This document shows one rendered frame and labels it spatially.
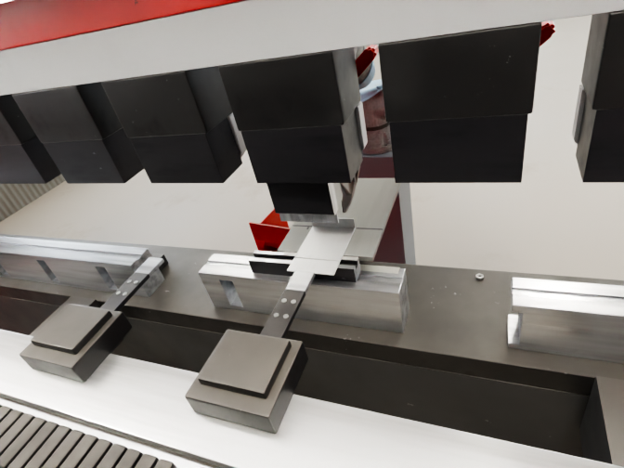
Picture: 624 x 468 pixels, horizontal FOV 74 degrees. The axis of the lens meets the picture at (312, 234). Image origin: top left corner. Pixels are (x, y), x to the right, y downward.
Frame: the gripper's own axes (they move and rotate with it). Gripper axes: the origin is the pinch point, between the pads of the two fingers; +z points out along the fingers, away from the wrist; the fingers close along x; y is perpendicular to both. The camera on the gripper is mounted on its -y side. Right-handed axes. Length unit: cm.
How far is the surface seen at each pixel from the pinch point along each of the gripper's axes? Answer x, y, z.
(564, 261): 60, -155, 7
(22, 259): -79, 3, 15
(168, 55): -11.2, 30.4, -15.2
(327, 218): 3.6, 9.9, 3.1
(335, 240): 1.6, 0.0, 6.2
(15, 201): -372, -170, -16
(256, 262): -11.4, 5.0, 11.1
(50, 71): -33.1, 30.5, -15.3
